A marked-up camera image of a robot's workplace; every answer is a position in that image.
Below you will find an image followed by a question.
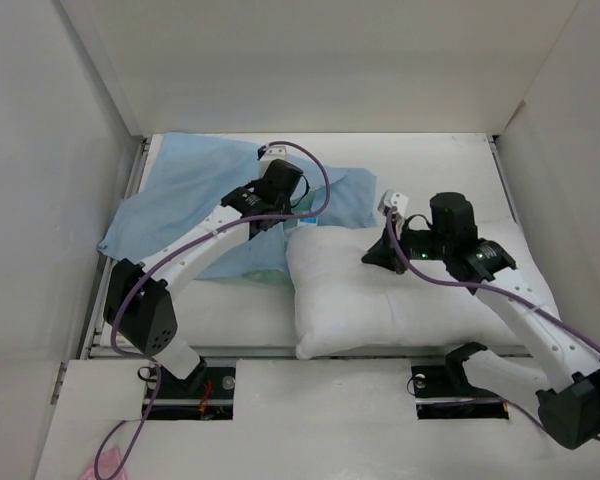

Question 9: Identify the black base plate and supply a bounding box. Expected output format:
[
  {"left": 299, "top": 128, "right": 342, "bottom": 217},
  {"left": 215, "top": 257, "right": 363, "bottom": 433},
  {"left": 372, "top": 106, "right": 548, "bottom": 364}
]
[
  {"left": 157, "top": 365, "right": 236, "bottom": 401},
  {"left": 411, "top": 364, "right": 497, "bottom": 399}
]

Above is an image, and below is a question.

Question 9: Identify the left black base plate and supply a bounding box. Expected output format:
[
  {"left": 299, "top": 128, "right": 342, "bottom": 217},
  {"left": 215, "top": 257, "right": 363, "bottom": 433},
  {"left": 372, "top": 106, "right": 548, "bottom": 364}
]
[{"left": 157, "top": 365, "right": 236, "bottom": 401}]

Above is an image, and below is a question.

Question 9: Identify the white pillow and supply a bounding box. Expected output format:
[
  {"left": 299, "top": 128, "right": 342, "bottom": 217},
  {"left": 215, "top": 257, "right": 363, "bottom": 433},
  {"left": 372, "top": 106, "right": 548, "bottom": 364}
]
[{"left": 284, "top": 217, "right": 561, "bottom": 361}]

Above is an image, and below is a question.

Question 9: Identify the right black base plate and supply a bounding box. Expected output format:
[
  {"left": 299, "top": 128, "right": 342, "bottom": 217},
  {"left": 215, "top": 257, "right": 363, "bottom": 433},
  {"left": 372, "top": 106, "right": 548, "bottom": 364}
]
[{"left": 411, "top": 364, "right": 497, "bottom": 399}]

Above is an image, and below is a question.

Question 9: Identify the pink plastic bag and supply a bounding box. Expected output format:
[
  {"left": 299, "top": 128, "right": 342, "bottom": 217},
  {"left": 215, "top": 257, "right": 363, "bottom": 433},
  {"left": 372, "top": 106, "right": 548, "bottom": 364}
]
[{"left": 79, "top": 447, "right": 127, "bottom": 480}]

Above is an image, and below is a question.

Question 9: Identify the left aluminium rail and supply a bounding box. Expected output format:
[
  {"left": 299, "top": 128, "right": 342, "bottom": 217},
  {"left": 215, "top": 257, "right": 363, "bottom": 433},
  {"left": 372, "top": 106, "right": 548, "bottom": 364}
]
[{"left": 76, "top": 137, "right": 152, "bottom": 360}]

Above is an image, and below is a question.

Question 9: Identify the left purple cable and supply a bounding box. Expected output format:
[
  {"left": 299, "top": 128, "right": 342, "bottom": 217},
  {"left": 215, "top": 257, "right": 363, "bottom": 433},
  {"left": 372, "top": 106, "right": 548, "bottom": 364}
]
[{"left": 94, "top": 141, "right": 331, "bottom": 474}]

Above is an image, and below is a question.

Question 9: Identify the aluminium rail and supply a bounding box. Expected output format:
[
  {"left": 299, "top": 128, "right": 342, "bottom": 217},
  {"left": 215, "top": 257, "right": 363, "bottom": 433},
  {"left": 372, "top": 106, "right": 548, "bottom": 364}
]
[
  {"left": 87, "top": 343, "right": 531, "bottom": 359},
  {"left": 488, "top": 135, "right": 519, "bottom": 224},
  {"left": 76, "top": 137, "right": 152, "bottom": 360}
]

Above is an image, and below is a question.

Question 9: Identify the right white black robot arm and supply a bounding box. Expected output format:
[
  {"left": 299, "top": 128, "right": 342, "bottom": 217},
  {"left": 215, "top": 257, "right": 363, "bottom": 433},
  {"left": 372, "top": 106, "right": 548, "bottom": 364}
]
[{"left": 362, "top": 190, "right": 600, "bottom": 450}]

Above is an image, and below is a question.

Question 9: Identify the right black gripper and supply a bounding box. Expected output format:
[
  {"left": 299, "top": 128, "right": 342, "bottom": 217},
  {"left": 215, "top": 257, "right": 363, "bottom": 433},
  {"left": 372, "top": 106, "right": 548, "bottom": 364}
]
[{"left": 361, "top": 215, "right": 452, "bottom": 274}]

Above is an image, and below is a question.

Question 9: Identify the right aluminium rail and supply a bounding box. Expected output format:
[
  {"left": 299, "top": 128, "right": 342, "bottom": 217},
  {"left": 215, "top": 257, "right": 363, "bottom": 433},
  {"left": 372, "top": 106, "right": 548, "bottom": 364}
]
[{"left": 488, "top": 135, "right": 519, "bottom": 224}]

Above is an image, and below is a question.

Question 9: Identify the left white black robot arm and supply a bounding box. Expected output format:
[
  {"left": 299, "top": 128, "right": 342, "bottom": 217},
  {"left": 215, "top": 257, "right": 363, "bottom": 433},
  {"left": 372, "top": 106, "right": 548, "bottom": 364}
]
[{"left": 103, "top": 158, "right": 304, "bottom": 397}]

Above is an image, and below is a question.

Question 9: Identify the front aluminium rail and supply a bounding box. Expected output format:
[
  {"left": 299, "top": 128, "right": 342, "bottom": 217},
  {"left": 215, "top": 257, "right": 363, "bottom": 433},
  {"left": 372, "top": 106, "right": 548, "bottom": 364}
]
[{"left": 87, "top": 343, "right": 531, "bottom": 359}]

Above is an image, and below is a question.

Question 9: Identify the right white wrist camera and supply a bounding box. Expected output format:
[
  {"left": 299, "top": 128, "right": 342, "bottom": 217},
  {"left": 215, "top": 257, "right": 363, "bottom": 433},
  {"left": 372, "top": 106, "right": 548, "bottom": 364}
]
[{"left": 377, "top": 189, "right": 409, "bottom": 218}]

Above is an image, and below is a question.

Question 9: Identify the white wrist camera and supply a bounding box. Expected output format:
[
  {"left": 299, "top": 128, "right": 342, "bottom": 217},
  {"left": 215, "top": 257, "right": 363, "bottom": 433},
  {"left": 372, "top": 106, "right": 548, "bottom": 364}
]
[
  {"left": 377, "top": 189, "right": 409, "bottom": 218},
  {"left": 257, "top": 145, "right": 287, "bottom": 178}
]

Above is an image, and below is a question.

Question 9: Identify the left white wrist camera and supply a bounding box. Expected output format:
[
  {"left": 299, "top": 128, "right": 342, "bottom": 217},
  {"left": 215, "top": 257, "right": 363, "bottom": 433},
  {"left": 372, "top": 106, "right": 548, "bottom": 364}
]
[{"left": 257, "top": 145, "right": 287, "bottom": 178}]

